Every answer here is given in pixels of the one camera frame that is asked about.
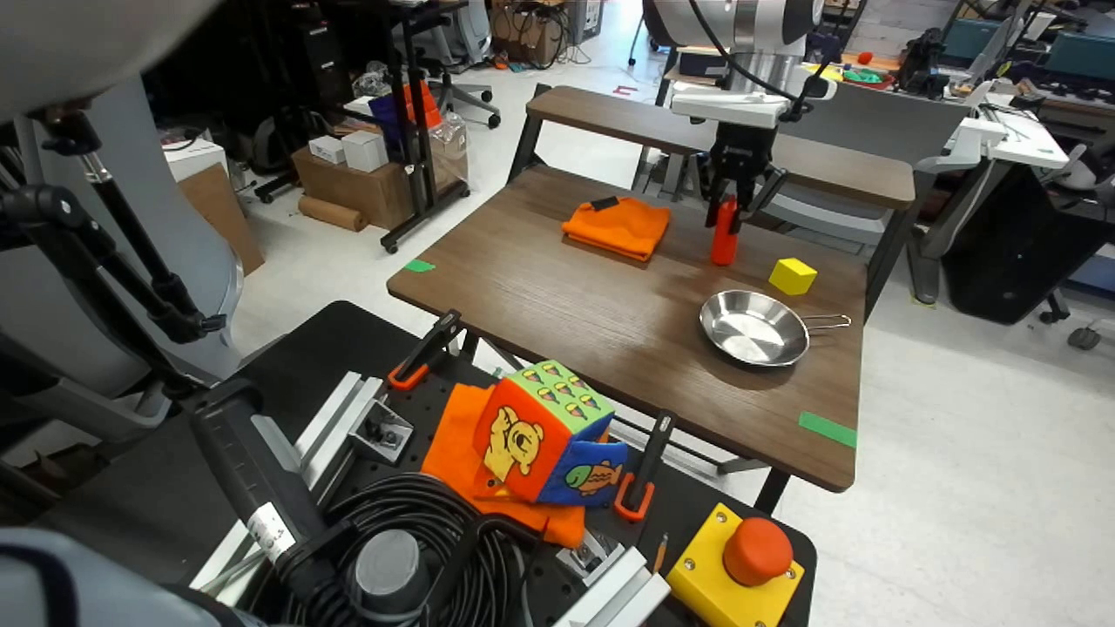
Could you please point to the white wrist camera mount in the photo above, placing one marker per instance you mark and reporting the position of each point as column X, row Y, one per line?
column 733, row 108

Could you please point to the black white fiducial marker block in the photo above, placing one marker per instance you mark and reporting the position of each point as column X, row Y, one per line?
column 385, row 432

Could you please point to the large grey pillar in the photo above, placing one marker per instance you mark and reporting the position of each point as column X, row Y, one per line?
column 150, row 197

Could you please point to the yellow block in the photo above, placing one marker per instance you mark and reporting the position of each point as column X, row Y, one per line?
column 791, row 277

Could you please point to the black perforated cart top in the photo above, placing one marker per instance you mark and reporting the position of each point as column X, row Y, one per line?
column 316, row 361

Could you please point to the thin brown stick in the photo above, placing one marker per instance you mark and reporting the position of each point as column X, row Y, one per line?
column 661, row 552

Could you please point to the black bag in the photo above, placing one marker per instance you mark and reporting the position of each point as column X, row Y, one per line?
column 1023, row 247

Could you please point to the crumpled orange cloth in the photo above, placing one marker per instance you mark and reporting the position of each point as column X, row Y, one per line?
column 458, row 446

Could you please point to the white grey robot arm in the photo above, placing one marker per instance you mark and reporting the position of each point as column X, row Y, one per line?
column 755, row 23

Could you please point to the cardboard boxes pile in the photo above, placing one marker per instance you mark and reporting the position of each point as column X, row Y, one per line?
column 371, row 176

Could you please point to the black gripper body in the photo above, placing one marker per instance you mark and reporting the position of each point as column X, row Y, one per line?
column 739, row 148

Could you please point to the grey round knob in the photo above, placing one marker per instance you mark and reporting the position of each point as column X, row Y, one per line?
column 388, row 566

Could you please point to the yellow emergency stop box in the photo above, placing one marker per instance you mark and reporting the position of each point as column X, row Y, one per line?
column 733, row 574

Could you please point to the colourful plush cube toy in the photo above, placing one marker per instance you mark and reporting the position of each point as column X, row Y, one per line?
column 540, row 437

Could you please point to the brown cardboard box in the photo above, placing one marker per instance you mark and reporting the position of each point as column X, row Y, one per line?
column 222, row 211

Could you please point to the brown wooden table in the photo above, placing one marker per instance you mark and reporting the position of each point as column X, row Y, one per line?
column 580, row 302

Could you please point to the black metal stand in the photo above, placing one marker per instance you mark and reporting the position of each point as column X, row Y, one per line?
column 418, row 127

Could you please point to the small black marker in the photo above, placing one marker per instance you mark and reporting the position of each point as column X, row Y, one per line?
column 604, row 203

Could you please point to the red sauce bottle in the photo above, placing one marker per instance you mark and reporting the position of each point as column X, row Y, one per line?
column 726, row 238

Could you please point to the silver metal pan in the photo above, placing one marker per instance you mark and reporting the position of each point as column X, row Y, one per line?
column 755, row 327

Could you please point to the black cylindrical camera mount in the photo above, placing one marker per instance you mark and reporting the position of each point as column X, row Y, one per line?
column 263, row 483

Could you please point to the aluminium extrusion rail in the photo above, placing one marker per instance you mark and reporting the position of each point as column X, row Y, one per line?
column 324, row 428
column 615, row 592

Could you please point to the folded orange cloth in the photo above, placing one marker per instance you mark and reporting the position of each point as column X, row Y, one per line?
column 617, row 226

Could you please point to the green tape strip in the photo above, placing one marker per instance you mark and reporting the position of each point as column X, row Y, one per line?
column 826, row 428
column 418, row 267

